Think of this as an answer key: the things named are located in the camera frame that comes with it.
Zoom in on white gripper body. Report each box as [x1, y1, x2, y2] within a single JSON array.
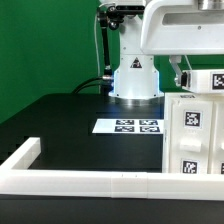
[[140, 0, 224, 55]]

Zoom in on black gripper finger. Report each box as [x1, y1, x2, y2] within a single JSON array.
[[169, 55, 187, 87]]

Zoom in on white cabinet top block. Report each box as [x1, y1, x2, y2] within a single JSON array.
[[181, 69, 224, 94]]

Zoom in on white cabinet body box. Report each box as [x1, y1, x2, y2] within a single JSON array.
[[162, 93, 224, 174]]

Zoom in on white cabinet door panel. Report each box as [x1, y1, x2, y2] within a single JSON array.
[[211, 102, 224, 174], [170, 99, 213, 174]]

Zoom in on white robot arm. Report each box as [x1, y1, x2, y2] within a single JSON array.
[[99, 0, 224, 100]]

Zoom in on white base tag sheet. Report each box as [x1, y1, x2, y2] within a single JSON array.
[[93, 119, 164, 135]]

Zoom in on white U-shaped obstacle fence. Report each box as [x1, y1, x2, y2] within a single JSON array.
[[0, 137, 224, 201]]

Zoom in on black cables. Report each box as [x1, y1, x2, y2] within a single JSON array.
[[72, 77, 113, 95]]

